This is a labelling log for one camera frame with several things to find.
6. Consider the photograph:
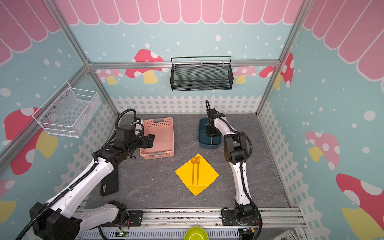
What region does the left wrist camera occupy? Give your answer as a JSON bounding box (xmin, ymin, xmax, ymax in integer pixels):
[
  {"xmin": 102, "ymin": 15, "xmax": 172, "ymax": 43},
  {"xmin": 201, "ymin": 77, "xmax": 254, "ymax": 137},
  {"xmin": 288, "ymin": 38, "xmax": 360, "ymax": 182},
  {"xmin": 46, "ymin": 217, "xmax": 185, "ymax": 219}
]
[{"xmin": 132, "ymin": 118, "xmax": 144, "ymax": 135}]

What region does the pink plastic basket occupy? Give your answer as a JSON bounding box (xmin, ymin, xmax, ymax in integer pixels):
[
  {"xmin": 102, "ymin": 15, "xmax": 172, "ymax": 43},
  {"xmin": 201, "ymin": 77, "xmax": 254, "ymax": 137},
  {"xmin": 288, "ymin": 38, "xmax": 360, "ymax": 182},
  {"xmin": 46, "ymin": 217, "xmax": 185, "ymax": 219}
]
[{"xmin": 140, "ymin": 118, "xmax": 175, "ymax": 160}]

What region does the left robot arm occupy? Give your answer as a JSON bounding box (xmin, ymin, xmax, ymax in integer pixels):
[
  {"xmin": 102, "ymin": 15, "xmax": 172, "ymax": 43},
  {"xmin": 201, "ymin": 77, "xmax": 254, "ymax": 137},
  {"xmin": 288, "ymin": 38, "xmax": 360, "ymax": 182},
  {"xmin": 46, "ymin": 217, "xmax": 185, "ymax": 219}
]
[{"xmin": 16, "ymin": 109, "xmax": 155, "ymax": 240}]

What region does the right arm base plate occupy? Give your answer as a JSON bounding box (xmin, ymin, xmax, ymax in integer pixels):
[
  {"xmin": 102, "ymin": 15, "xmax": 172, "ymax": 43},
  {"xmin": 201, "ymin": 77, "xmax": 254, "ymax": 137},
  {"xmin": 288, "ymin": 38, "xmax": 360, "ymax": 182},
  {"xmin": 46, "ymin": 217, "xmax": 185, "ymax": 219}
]
[{"xmin": 220, "ymin": 208, "xmax": 261, "ymax": 226}]

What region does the orange plastic spoon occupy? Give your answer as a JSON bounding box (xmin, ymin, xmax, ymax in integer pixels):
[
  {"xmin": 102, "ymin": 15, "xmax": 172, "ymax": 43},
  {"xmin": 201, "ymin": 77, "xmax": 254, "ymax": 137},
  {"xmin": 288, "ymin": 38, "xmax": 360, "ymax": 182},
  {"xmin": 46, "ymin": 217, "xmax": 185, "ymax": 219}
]
[{"xmin": 190, "ymin": 157, "xmax": 198, "ymax": 185}]

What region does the white wire wall basket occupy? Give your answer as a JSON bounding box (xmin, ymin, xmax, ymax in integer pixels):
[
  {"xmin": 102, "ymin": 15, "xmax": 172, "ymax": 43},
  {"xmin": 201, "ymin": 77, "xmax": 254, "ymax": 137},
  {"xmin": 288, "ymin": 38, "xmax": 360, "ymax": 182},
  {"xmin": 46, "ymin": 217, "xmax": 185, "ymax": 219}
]
[{"xmin": 32, "ymin": 82, "xmax": 102, "ymax": 138}]

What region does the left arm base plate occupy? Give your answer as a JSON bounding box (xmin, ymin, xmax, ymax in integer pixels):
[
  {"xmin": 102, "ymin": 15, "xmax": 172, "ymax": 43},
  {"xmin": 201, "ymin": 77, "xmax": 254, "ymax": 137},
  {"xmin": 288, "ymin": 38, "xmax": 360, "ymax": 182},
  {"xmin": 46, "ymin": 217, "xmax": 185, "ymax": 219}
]
[{"xmin": 114, "ymin": 210, "xmax": 144, "ymax": 227}]

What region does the green bowl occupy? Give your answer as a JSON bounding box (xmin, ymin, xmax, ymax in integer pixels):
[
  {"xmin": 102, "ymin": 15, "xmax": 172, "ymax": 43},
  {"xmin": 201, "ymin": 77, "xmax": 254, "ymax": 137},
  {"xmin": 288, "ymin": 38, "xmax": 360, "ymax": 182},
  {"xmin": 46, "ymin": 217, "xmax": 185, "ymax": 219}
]
[{"xmin": 184, "ymin": 226, "xmax": 209, "ymax": 240}]

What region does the teal plastic tub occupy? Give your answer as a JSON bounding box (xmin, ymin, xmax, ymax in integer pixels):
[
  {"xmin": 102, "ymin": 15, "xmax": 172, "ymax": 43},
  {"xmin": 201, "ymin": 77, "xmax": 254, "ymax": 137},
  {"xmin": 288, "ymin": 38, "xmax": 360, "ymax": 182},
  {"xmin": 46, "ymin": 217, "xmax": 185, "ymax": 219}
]
[{"xmin": 198, "ymin": 118, "xmax": 222, "ymax": 149}]

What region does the aluminium front rail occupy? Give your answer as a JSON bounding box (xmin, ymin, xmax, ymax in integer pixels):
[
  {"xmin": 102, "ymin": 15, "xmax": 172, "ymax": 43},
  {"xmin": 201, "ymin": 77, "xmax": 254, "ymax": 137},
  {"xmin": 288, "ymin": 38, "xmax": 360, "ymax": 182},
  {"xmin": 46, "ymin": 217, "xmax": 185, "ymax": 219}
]
[{"xmin": 122, "ymin": 208, "xmax": 307, "ymax": 229}]

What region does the black mesh wall basket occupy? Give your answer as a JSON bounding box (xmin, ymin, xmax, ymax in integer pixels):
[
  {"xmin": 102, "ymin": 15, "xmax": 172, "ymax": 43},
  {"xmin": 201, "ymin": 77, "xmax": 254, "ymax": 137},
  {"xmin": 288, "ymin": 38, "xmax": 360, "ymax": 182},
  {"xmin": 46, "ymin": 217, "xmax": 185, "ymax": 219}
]
[{"xmin": 170, "ymin": 56, "xmax": 234, "ymax": 91}]

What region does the black yellow tool case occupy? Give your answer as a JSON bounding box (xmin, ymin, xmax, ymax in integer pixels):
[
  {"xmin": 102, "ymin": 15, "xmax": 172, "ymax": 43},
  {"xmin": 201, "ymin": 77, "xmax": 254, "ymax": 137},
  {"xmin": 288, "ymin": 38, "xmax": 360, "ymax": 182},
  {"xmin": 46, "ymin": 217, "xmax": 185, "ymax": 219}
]
[{"xmin": 100, "ymin": 168, "xmax": 119, "ymax": 197}]

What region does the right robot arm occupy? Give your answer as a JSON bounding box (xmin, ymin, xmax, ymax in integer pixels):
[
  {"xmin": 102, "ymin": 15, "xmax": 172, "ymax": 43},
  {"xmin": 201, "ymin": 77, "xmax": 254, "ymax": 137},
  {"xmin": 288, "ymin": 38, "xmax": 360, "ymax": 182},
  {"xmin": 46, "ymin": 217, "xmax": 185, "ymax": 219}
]
[{"xmin": 205, "ymin": 100, "xmax": 263, "ymax": 226}]

